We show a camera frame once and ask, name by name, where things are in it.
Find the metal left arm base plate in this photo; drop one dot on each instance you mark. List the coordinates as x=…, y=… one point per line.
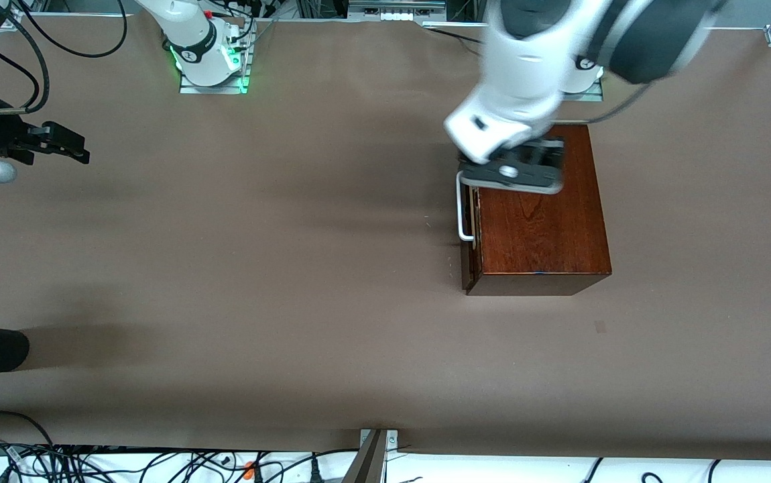
x=586, y=94

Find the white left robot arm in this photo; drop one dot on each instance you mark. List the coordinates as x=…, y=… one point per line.
x=526, y=74

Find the grey power strip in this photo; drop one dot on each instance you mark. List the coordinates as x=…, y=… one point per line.
x=395, y=8

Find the metal table edge bracket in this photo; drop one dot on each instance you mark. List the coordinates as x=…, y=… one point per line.
x=371, y=456

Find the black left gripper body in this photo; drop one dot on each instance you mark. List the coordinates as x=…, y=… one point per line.
x=541, y=153

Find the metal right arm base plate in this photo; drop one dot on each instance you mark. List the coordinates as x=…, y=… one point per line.
x=214, y=89

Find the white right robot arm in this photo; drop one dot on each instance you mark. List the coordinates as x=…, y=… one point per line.
x=188, y=30

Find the dark red-brown wooden cabinet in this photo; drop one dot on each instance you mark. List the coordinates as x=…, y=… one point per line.
x=546, y=228

